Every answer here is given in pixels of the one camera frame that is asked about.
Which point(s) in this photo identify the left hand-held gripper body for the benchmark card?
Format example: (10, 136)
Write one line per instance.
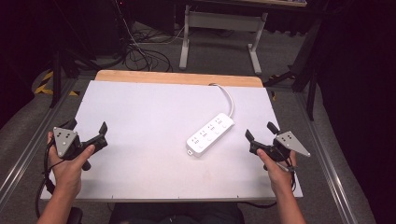
(66, 140)

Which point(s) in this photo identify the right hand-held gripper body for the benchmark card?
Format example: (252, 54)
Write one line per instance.
(288, 141)

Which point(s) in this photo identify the white power strip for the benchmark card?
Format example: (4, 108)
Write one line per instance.
(210, 135)

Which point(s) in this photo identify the person's left hand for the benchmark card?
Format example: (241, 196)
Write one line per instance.
(67, 174)

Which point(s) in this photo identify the person's right hand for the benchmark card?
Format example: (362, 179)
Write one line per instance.
(280, 175)

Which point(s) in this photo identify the yellow black floor tape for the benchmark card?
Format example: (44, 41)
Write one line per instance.
(46, 85)

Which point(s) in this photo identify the black metal stand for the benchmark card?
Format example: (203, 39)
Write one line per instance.
(306, 68)
(62, 62)

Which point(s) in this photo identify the black chair armrest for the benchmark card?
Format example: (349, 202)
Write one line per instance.
(75, 216)

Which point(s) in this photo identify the aluminium floor rail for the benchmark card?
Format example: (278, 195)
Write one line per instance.
(327, 161)
(29, 149)

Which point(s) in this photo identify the white metal desk frame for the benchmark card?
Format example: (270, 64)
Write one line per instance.
(222, 20)

